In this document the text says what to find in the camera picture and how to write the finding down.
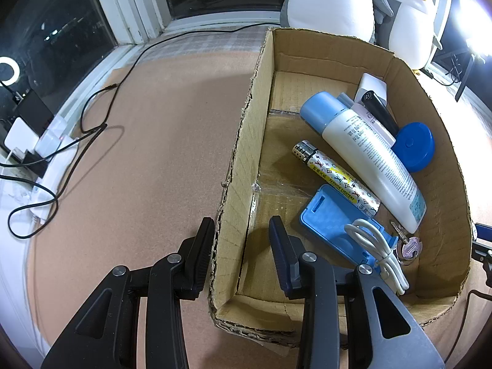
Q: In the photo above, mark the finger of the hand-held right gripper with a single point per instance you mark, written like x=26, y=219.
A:
x=484, y=250
x=485, y=232

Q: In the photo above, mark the white charger adapter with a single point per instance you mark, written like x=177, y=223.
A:
x=19, y=134

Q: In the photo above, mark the black cylinder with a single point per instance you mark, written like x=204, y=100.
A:
x=378, y=111

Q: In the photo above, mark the white window frame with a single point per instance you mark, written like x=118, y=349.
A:
x=127, y=7

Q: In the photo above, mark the small penguin plush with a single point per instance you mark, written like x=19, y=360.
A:
x=411, y=23

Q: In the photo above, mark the blue phone stand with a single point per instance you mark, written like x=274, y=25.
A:
x=330, y=226

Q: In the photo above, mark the black tripod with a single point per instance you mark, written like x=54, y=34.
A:
x=463, y=78

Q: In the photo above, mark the small white box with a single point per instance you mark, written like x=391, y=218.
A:
x=376, y=83

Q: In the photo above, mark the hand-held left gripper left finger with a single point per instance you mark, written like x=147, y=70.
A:
x=200, y=261

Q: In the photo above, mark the patterned white lighter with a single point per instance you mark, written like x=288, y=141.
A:
x=338, y=176

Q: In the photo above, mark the large penguin plush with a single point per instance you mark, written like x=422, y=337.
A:
x=330, y=0

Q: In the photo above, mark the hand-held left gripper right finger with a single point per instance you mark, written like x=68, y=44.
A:
x=282, y=253

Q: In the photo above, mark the white bottle with blue cap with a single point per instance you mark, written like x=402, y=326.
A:
x=369, y=153

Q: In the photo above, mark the checked white cloth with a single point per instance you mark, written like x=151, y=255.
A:
x=215, y=38

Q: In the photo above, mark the blue round case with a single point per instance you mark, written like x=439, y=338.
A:
x=417, y=148

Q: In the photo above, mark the white power strip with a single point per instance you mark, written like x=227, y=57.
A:
x=46, y=173

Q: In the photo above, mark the cardboard box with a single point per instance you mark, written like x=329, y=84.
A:
x=246, y=142

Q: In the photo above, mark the black rectangular device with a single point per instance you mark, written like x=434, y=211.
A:
x=34, y=109

